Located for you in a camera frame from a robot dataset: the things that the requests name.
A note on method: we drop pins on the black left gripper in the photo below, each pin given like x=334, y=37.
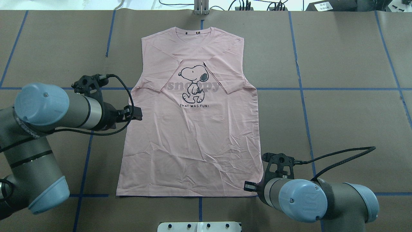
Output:
x=109, y=115

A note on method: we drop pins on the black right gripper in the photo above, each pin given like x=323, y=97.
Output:
x=260, y=188

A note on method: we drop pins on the pink Snoopy t-shirt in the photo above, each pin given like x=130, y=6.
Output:
x=199, y=136

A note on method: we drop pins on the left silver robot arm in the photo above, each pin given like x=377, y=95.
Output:
x=36, y=181

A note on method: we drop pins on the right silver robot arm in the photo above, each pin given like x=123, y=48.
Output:
x=342, y=207

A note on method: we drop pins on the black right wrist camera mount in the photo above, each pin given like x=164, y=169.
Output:
x=279, y=166

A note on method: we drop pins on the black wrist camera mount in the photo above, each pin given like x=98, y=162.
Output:
x=90, y=86
x=279, y=166

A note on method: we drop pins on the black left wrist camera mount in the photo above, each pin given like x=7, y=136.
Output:
x=90, y=86

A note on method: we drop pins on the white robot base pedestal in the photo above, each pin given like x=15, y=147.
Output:
x=214, y=226

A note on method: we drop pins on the aluminium frame post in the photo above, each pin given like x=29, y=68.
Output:
x=201, y=7

